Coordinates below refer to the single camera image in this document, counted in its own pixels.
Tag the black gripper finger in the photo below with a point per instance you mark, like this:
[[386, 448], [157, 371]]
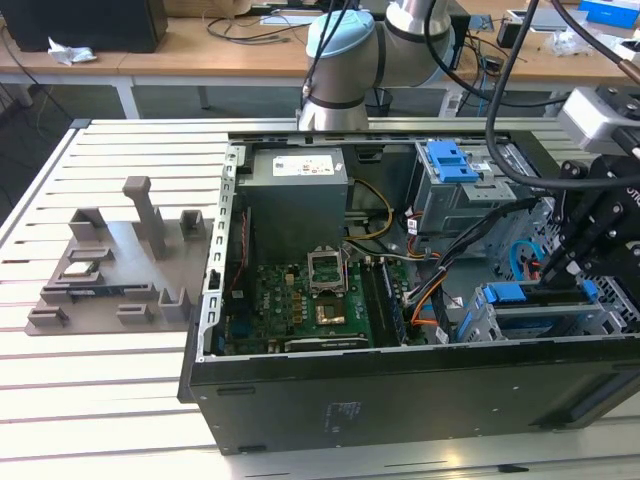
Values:
[[569, 220], [605, 250]]

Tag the hard disk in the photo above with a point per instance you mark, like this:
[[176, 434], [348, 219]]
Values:
[[505, 292]]

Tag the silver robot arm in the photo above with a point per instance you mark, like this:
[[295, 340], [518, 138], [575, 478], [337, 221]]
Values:
[[340, 75]]

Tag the silver disk bay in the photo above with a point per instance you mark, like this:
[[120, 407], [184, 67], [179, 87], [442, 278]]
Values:
[[525, 312]]

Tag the silver drive cage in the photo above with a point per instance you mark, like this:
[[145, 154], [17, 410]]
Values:
[[450, 210]]

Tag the small white box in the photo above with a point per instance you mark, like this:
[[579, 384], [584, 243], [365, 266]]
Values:
[[632, 47]]

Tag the blue drive latch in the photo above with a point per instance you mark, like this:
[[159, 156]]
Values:
[[452, 162]]

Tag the clear plastic bag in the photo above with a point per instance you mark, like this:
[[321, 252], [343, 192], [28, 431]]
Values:
[[565, 45]]

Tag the white power strip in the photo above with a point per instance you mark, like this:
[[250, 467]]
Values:
[[452, 105]]

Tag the blue carton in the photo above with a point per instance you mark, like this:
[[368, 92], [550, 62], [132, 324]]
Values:
[[607, 10]]

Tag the flat grey box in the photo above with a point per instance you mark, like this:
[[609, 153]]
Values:
[[545, 22]]

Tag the black RAM slot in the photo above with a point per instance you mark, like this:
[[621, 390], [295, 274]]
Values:
[[370, 305], [380, 305]]

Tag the small black box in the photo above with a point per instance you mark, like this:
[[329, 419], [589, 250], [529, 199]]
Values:
[[462, 40]]

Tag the black mesh bin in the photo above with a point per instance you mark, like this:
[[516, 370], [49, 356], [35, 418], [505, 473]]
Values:
[[382, 102]]

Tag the black PC case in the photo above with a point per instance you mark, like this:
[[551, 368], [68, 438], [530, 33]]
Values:
[[400, 400]]

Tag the CPU socket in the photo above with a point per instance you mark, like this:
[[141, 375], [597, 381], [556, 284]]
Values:
[[330, 312]]

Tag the silver power supply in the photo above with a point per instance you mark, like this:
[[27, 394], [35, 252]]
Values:
[[290, 215]]

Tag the green motherboard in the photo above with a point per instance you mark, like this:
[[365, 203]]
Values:
[[280, 300]]

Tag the blue board connector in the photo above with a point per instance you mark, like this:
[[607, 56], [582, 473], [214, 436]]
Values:
[[240, 329]]

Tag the wooden desk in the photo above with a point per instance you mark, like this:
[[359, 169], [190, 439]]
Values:
[[225, 55], [30, 62]]

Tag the brown cardboard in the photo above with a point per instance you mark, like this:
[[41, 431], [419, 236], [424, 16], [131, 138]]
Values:
[[200, 7]]

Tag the grey parts rack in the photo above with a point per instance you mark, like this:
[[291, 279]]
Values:
[[125, 250]]

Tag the silver CPU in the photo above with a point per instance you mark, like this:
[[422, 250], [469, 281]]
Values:
[[80, 271]]

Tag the large black computer tower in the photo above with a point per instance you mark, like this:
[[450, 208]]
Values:
[[90, 20]]

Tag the crumpled white paper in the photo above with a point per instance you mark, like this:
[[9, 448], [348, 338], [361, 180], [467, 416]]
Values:
[[70, 52]]

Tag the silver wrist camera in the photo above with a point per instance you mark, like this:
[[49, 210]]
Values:
[[585, 120]]

